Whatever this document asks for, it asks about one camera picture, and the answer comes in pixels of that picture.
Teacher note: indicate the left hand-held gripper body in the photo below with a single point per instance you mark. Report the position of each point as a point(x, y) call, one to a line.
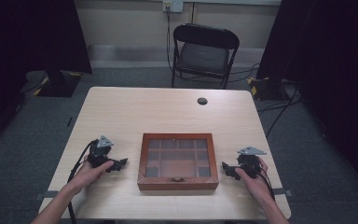
point(99, 155)

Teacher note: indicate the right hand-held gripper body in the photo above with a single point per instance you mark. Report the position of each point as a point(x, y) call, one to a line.
point(249, 163)

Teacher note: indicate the wooden box with glass lid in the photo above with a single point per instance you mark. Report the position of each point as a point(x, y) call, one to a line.
point(177, 182)

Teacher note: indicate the person's right hand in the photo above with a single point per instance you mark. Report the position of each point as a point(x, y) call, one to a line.
point(256, 186)

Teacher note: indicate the person's left hand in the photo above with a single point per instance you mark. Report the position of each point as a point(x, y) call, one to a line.
point(87, 177)

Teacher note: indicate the black stand base striped tape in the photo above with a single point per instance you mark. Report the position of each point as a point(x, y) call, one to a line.
point(59, 85)
point(268, 88)

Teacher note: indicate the black folding chair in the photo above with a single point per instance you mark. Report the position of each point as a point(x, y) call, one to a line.
point(203, 57)

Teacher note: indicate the dark curtain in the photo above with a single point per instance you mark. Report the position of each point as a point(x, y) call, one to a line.
point(332, 62)
point(28, 46)

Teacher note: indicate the dark table bracket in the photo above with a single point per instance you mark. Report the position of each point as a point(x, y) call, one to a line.
point(48, 194)
point(284, 192)

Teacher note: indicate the white wall socket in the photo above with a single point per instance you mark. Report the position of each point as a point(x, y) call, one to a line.
point(172, 5)

